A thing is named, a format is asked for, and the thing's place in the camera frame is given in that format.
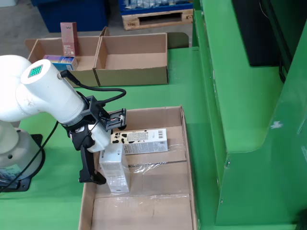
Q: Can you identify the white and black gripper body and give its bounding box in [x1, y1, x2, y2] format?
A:
[63, 119, 114, 153]

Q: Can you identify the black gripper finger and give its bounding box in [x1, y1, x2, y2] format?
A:
[78, 143, 107, 185]

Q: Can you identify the plain white carton box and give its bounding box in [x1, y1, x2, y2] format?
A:
[99, 143, 130, 194]

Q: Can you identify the cow print white carton box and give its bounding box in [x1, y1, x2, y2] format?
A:
[110, 128, 169, 156]

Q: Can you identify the empty cardboard box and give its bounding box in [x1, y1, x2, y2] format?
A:
[93, 33, 169, 87]

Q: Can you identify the large shallow cardboard tray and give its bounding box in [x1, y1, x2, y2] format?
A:
[78, 105, 199, 230]

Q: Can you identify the cardboard box with cartons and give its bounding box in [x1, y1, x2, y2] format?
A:
[24, 26, 110, 88]

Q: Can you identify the blue iridescent carton box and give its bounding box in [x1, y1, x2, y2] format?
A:
[42, 55, 79, 71]

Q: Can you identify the tall pink red carton box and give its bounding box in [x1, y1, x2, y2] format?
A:
[60, 22, 80, 57]

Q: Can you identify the wooden pallet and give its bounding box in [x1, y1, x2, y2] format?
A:
[121, 9, 194, 31]

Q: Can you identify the blue plastic crate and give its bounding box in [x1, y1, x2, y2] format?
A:
[31, 0, 108, 34]

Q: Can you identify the green metal machine housing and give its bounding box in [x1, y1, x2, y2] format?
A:
[191, 0, 307, 227]

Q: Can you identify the black monitor panel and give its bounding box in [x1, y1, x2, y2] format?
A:
[231, 0, 295, 83]

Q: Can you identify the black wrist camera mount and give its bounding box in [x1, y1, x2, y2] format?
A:
[83, 95, 128, 132]

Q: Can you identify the thin black cable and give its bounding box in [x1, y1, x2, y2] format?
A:
[0, 121, 59, 194]

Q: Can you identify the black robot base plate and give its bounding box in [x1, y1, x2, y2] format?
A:
[0, 134, 46, 192]

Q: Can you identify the black cable with plug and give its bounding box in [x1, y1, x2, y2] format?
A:
[59, 69, 127, 108]

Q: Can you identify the blue wire mesh container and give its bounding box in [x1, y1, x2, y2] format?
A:
[118, 0, 194, 15]

